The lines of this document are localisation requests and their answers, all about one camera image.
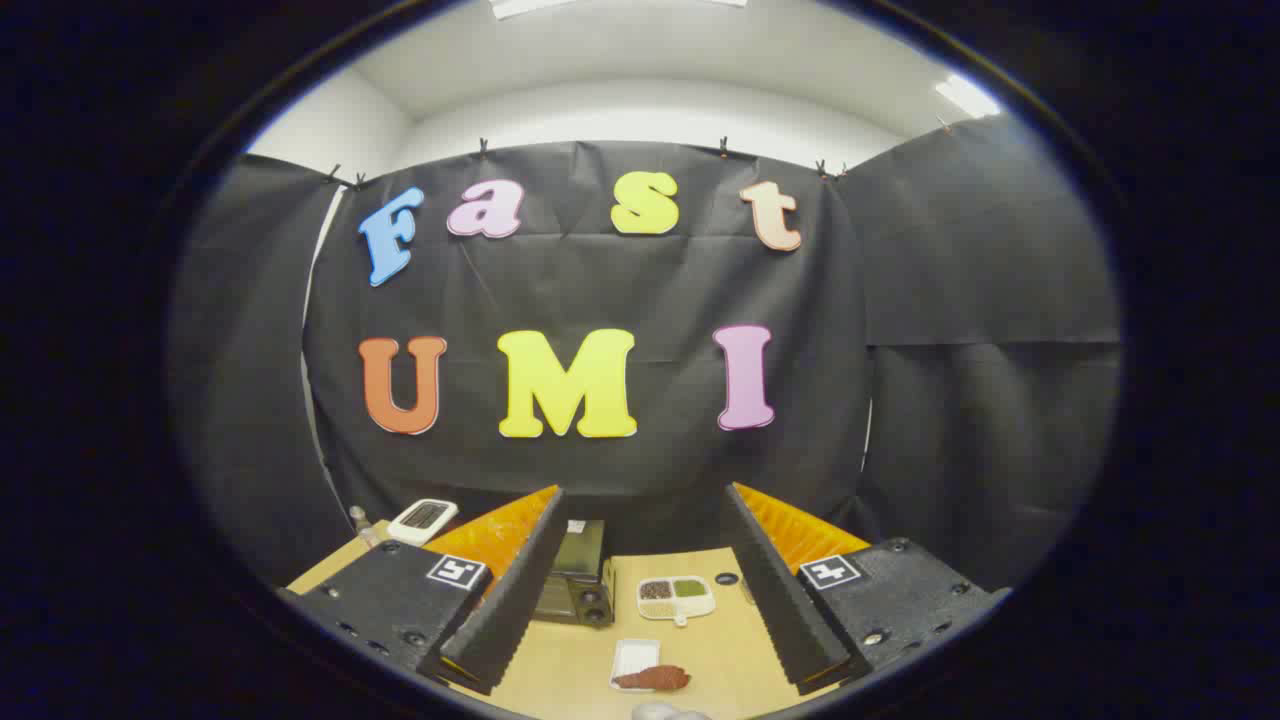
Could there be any black backdrop cloth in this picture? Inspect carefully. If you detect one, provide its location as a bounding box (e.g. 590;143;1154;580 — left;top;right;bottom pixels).
165;115;1123;591

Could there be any white rectangular tray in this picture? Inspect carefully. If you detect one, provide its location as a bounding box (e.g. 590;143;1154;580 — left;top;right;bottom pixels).
609;638;661;693

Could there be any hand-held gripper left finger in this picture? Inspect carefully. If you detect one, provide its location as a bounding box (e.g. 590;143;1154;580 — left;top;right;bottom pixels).
280;485;569;696

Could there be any black toaster oven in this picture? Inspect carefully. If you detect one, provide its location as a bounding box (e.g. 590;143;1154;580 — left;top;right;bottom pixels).
533;520;616;628

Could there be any white pop-up toaster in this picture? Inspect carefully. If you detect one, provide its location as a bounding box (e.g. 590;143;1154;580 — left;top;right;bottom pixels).
387;498;460;546

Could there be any white divided dish of beans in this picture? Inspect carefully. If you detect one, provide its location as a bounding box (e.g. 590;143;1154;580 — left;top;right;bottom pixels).
637;576;716;628

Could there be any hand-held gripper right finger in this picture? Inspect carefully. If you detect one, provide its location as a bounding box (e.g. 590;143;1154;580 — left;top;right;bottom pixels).
720;482;1011;696

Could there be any brown meat steak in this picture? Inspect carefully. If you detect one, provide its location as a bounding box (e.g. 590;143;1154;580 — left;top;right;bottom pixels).
612;665;691;692

